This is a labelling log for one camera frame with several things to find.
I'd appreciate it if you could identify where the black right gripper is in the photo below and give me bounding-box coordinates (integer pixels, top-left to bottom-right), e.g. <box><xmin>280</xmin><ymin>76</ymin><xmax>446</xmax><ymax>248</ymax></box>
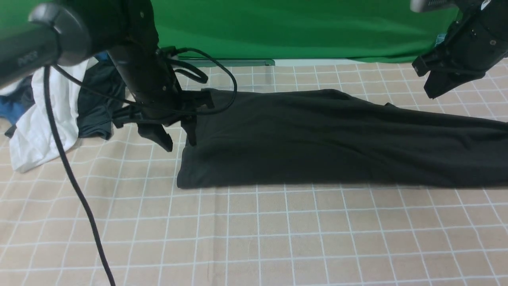
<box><xmin>412</xmin><ymin>0</ymin><xmax>508</xmax><ymax>99</ymax></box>

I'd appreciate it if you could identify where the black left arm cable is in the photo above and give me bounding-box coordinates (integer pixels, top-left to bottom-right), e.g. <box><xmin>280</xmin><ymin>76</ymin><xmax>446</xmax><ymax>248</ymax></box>
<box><xmin>44</xmin><ymin>47</ymin><xmax>238</xmax><ymax>286</ymax></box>

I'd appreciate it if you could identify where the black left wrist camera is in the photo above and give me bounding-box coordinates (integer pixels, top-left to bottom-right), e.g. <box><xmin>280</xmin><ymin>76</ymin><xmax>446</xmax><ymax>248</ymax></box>
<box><xmin>156</xmin><ymin>46</ymin><xmax>179</xmax><ymax>61</ymax></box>

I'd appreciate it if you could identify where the white shirt in pile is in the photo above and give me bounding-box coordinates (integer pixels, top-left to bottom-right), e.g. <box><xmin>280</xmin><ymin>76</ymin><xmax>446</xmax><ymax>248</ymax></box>
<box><xmin>1</xmin><ymin>68</ymin><xmax>86</xmax><ymax>173</ymax></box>

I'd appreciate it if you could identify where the beige grid-pattern mat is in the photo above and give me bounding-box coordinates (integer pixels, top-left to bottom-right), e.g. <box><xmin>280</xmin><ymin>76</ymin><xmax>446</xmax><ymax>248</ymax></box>
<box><xmin>0</xmin><ymin>60</ymin><xmax>508</xmax><ymax>286</ymax></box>

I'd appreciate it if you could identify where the blue shirt in pile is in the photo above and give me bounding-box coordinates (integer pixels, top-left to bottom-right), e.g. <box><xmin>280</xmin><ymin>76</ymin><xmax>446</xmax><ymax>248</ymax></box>
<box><xmin>1</xmin><ymin>54</ymin><xmax>125</xmax><ymax>128</ymax></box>

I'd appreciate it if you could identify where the dark gray long-sleeve shirt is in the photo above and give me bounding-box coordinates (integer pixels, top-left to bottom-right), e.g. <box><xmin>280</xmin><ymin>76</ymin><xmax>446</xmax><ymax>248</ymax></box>
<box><xmin>177</xmin><ymin>89</ymin><xmax>508</xmax><ymax>189</ymax></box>

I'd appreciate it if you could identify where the teal binder clip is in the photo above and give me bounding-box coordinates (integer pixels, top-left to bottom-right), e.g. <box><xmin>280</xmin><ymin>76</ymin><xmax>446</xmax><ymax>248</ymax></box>
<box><xmin>434</xmin><ymin>33</ymin><xmax>447</xmax><ymax>46</ymax></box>

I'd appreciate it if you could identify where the dark teal shirt in pile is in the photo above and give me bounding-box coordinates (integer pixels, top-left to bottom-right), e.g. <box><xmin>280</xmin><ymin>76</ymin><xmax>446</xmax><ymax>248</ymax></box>
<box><xmin>1</xmin><ymin>60</ymin><xmax>126</xmax><ymax>140</ymax></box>

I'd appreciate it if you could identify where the green backdrop cloth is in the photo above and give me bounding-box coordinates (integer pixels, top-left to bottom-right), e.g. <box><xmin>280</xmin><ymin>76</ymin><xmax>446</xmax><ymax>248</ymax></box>
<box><xmin>0</xmin><ymin>0</ymin><xmax>461</xmax><ymax>64</ymax></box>

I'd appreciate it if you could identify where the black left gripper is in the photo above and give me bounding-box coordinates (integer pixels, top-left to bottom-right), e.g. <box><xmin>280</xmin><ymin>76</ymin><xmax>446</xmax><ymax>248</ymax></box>
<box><xmin>108</xmin><ymin>44</ymin><xmax>214</xmax><ymax>152</ymax></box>

